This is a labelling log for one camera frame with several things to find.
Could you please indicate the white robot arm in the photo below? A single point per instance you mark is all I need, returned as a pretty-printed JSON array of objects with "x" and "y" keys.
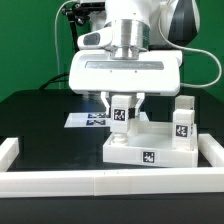
[{"x": 133, "y": 48}]

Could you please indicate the white marker sheet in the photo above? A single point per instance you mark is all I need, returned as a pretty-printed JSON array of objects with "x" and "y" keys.
[{"x": 90, "y": 119}]

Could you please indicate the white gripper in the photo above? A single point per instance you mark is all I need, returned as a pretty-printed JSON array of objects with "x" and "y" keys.
[{"x": 154, "y": 73}]

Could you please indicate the white left fence wall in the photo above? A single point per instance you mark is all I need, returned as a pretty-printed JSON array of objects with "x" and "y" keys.
[{"x": 9, "y": 150}]

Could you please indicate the white right fence wall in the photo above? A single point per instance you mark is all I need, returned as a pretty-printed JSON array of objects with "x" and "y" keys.
[{"x": 211, "y": 150}]

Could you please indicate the white square tabletop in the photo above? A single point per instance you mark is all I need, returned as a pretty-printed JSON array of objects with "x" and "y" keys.
[{"x": 152, "y": 146}]

